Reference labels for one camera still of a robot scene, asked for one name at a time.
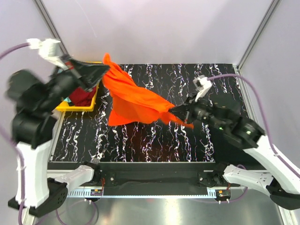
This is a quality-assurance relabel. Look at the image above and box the orange t shirt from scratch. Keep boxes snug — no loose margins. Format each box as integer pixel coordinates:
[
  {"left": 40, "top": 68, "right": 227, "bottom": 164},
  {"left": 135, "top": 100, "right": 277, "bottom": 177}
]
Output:
[{"left": 102, "top": 53, "right": 194, "bottom": 128}]

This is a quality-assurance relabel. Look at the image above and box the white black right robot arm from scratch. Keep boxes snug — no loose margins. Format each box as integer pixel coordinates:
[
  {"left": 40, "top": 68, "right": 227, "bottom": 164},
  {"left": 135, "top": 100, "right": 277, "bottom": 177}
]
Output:
[{"left": 169, "top": 97, "right": 300, "bottom": 210}]

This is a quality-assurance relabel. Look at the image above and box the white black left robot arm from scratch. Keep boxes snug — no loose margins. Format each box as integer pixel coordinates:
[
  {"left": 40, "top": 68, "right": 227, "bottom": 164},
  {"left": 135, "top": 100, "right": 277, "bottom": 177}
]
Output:
[{"left": 7, "top": 56, "right": 110, "bottom": 218}]

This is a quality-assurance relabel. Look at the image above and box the dark red t shirt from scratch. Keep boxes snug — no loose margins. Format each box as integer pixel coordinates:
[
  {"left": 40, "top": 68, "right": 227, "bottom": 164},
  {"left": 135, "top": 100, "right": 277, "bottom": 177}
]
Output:
[{"left": 69, "top": 87, "right": 97, "bottom": 107}]

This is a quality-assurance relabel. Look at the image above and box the yellow plastic bin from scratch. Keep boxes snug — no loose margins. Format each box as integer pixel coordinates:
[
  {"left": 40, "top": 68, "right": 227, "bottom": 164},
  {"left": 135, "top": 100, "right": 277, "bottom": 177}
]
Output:
[{"left": 53, "top": 58, "right": 109, "bottom": 111}]

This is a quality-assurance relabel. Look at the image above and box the black marble pattern mat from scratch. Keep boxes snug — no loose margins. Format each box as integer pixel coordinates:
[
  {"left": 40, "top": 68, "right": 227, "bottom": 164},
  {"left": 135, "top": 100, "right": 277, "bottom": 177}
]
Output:
[{"left": 50, "top": 64, "right": 243, "bottom": 162}]

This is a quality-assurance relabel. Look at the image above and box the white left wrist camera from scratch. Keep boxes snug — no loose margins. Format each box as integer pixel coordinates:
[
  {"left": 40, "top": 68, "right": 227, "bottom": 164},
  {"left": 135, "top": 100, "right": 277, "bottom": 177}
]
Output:
[{"left": 26, "top": 38, "right": 68, "bottom": 70}]

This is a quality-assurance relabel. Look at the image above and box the aluminium frame post left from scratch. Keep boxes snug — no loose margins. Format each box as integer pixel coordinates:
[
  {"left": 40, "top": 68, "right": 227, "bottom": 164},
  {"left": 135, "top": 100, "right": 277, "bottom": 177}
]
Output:
[{"left": 33, "top": 0, "right": 68, "bottom": 54}]

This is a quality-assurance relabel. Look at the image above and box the aluminium frame post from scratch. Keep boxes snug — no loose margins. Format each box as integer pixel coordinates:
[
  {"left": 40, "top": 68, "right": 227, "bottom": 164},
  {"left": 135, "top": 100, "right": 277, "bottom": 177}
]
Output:
[
  {"left": 236, "top": 0, "right": 281, "bottom": 72},
  {"left": 33, "top": 0, "right": 68, "bottom": 54}
]

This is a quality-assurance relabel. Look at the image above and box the aluminium frame post right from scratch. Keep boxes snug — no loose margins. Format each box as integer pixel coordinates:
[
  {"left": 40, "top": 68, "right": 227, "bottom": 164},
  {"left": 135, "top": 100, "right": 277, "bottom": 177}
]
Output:
[{"left": 236, "top": 0, "right": 281, "bottom": 72}]

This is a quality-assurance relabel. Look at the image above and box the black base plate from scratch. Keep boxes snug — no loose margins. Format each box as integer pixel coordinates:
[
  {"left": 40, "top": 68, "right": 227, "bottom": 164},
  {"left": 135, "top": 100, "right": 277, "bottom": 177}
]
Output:
[{"left": 46, "top": 161, "right": 268, "bottom": 196}]

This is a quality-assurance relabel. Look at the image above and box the slotted cable duct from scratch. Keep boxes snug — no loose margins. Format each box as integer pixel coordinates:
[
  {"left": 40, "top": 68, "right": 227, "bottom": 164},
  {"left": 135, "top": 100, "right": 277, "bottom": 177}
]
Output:
[{"left": 67, "top": 187, "right": 217, "bottom": 199}]

